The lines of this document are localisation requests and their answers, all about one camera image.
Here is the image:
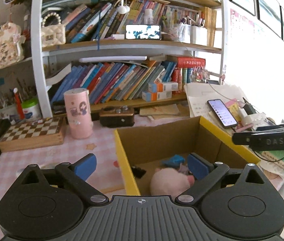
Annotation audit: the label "pink checked tablecloth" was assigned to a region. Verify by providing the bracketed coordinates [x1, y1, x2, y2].
[0, 115, 284, 241]

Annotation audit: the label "white sheet music paper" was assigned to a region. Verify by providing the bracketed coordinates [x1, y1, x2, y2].
[184, 83, 245, 121]

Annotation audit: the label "row of leaning books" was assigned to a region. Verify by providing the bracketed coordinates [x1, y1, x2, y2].
[50, 61, 178, 106]

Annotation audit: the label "wooden board pieces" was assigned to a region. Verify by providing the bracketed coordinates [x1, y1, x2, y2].
[139, 104, 189, 120]

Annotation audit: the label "red dictionary book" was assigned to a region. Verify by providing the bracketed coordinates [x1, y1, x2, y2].
[177, 57, 206, 68]

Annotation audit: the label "green lid jar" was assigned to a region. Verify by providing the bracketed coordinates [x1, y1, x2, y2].
[21, 97, 42, 121]

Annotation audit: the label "wooden chess board box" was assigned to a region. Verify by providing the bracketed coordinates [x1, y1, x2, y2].
[0, 117, 66, 152]

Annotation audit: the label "black smartphone on table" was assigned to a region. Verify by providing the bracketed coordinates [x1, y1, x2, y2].
[207, 99, 238, 128]

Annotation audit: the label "floral paper house ornament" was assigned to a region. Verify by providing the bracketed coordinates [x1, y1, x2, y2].
[0, 22, 26, 68]

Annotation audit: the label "pink plush paw toy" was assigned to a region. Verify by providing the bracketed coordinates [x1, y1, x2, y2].
[150, 167, 195, 199]

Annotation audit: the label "orange white box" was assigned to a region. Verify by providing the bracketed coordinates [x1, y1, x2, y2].
[148, 82, 178, 93]
[142, 91, 172, 102]

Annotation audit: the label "white bookshelf frame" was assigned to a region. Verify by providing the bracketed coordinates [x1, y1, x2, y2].
[30, 0, 223, 117]

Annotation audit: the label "orange white box lower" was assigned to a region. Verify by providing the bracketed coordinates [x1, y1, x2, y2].
[142, 91, 172, 102]

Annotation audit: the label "red bottle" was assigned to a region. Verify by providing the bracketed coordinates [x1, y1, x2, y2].
[13, 88, 25, 120]

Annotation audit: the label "green thick book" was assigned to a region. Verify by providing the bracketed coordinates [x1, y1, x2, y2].
[254, 150, 284, 170]

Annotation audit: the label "white pen holder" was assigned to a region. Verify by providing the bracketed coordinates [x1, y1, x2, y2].
[190, 26, 208, 46]

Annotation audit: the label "brown vintage radio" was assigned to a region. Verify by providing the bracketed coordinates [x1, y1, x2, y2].
[99, 106, 135, 128]

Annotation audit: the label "yellow cardboard box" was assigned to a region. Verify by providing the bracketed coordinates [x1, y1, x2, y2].
[114, 116, 259, 196]

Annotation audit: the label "orange white box upper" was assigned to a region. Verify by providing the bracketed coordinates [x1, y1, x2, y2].
[148, 82, 178, 93]

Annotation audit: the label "white quilted handbag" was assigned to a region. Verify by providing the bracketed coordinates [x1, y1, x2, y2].
[41, 12, 66, 48]

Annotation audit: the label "pink cylindrical cup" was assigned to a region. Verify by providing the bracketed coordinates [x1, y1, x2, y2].
[64, 88, 93, 139]

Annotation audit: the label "blue cloth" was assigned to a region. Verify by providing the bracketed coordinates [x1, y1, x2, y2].
[162, 154, 185, 169]

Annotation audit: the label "black binder clip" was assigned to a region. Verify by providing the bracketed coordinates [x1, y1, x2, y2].
[130, 165, 146, 179]

